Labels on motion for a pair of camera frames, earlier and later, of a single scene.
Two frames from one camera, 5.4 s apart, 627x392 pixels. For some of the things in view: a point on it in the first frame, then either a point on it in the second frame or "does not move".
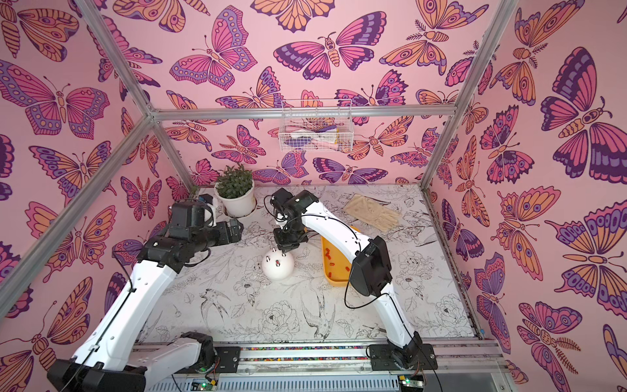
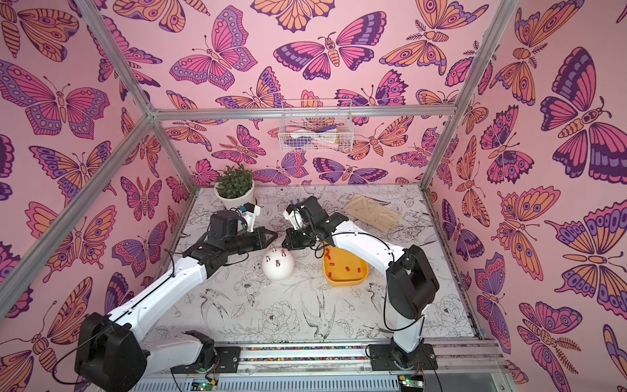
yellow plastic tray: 336,265 does not move
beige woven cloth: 380,216 does not move
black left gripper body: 212,237 → 242,243
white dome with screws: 277,265 does not move
